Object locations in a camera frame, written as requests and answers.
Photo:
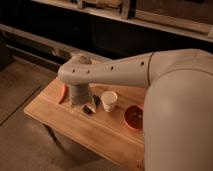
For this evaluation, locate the wooden table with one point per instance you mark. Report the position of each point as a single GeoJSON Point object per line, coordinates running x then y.
{"type": "Point", "coordinates": [102, 132]}

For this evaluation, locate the orange bowl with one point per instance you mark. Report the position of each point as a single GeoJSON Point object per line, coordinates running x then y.
{"type": "Point", "coordinates": [133, 117]}

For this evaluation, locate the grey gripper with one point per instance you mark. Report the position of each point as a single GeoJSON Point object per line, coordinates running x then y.
{"type": "Point", "coordinates": [81, 95]}

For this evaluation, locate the wooden shelf unit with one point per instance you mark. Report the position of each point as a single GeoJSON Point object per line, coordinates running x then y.
{"type": "Point", "coordinates": [102, 36]}

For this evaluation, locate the white paper cup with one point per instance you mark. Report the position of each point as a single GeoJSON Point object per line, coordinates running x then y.
{"type": "Point", "coordinates": [109, 99]}

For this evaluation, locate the black eraser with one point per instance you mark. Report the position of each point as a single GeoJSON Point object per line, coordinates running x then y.
{"type": "Point", "coordinates": [89, 108]}

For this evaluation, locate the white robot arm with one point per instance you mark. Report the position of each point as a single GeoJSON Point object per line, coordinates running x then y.
{"type": "Point", "coordinates": [178, 106]}

